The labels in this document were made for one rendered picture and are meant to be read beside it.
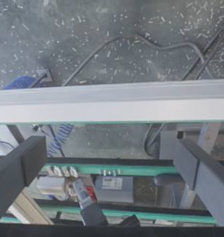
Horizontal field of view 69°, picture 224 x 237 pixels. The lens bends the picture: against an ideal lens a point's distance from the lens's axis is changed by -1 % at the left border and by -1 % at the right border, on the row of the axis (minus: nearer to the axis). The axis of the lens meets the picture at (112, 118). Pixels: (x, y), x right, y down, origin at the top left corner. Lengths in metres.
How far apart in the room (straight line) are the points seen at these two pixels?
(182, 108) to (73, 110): 0.20
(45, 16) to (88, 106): 1.07
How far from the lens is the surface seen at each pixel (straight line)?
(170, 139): 0.89
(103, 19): 1.21
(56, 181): 1.17
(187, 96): 0.31
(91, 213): 0.45
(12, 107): 0.39
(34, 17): 1.36
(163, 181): 0.54
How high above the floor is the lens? 1.18
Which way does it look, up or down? 51 degrees down
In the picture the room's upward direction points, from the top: 169 degrees counter-clockwise
